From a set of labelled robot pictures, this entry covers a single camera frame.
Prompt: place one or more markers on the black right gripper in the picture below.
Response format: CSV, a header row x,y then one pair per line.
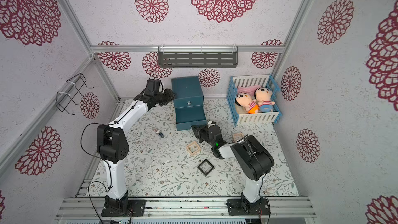
x,y
202,131

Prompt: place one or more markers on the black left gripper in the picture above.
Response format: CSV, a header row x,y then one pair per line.
x,y
169,93

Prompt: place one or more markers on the teal three-drawer cabinet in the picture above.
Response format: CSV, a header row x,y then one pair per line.
x,y
189,102

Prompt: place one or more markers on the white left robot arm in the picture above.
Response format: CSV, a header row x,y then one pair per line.
x,y
113,148

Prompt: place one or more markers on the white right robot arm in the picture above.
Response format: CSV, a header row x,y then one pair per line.
x,y
254,160

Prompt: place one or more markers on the small beige brooch box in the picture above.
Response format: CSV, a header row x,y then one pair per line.
x,y
193,148

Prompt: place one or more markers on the beige brooch box right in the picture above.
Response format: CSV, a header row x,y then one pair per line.
x,y
237,137

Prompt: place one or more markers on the black brooch box centre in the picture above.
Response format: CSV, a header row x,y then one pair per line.
x,y
205,167

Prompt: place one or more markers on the plush doll orange shorts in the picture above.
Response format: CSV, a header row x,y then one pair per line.
x,y
247,102

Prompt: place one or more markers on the pink crib blanket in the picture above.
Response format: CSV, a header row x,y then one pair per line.
x,y
249,90

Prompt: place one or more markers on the plush doll blue shorts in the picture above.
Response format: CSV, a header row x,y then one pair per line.
x,y
263,97

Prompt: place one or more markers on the blue white toy crib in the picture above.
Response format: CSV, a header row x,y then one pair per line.
x,y
239,115

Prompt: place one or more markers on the grey wall shelf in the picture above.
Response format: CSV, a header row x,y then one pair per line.
x,y
198,58

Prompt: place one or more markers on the black wire wall rack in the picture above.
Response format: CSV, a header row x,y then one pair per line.
x,y
74,87

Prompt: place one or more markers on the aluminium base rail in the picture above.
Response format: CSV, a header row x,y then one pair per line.
x,y
187,210

